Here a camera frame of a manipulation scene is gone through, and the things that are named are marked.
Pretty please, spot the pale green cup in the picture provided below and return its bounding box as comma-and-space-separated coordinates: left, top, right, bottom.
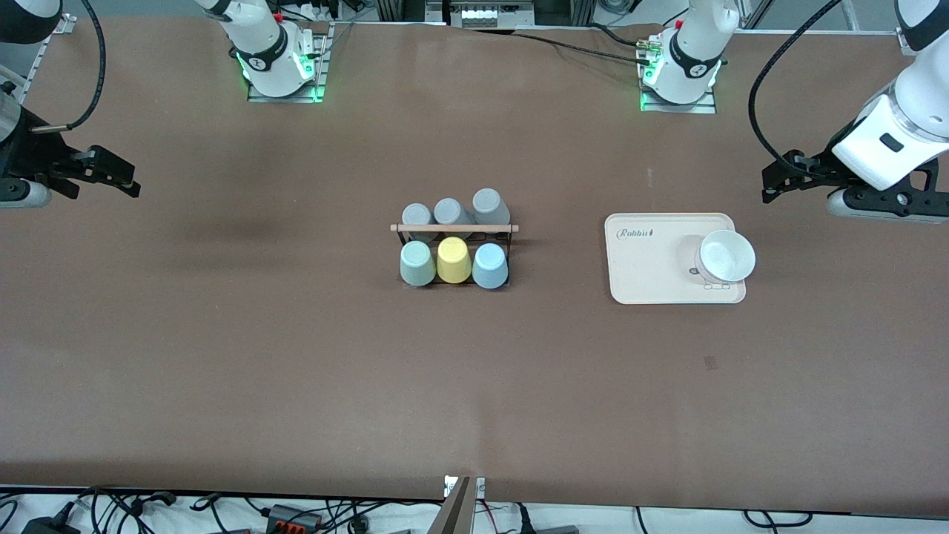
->
400, 241, 437, 287

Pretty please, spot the light blue cup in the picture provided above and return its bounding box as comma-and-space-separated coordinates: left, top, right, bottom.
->
472, 243, 509, 290

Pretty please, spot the white bowl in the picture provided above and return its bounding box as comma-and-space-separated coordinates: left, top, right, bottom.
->
694, 229, 757, 286

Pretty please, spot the cream plastic tray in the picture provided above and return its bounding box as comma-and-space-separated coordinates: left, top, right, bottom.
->
604, 213, 747, 306

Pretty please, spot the grey cup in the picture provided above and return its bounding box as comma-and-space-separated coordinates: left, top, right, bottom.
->
401, 203, 435, 244
433, 198, 475, 238
472, 188, 512, 227

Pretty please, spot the grey terminal box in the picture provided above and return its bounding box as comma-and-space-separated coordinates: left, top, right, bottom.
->
445, 0, 535, 30

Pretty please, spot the yellow cup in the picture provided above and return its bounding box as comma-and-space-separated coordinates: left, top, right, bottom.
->
436, 237, 472, 285

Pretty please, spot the black power adapter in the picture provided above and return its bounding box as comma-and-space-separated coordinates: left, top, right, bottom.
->
22, 515, 82, 534

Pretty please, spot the black red connector block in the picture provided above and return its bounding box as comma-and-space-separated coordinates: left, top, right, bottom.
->
267, 504, 323, 533

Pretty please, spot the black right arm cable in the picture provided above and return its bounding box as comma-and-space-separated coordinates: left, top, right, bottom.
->
30, 0, 107, 134

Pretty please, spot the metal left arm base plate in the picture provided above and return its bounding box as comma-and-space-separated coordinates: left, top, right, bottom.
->
639, 37, 718, 114

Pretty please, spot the black cable on table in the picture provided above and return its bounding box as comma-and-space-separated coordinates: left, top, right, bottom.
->
463, 27, 657, 66

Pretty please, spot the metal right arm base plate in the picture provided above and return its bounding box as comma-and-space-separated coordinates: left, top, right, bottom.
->
247, 22, 328, 103

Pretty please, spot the black wire cup rack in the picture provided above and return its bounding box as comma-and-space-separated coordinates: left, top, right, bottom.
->
391, 222, 520, 290

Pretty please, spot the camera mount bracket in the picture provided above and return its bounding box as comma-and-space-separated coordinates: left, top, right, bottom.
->
429, 475, 486, 534

